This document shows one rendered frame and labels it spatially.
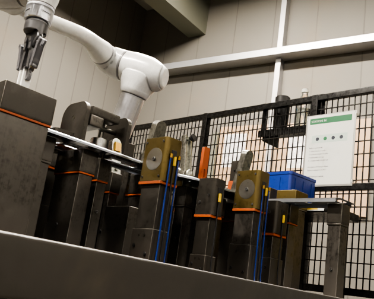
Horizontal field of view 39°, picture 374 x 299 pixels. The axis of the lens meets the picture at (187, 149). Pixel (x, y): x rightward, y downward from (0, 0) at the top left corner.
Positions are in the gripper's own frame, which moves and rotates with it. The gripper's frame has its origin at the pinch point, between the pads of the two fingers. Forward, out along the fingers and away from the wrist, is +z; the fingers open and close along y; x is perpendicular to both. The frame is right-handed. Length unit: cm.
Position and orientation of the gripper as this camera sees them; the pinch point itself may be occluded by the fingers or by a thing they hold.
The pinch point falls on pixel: (24, 80)
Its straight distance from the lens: 177.8
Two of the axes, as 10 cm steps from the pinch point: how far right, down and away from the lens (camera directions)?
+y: 7.4, -0.7, -6.7
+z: -1.4, 9.6, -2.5
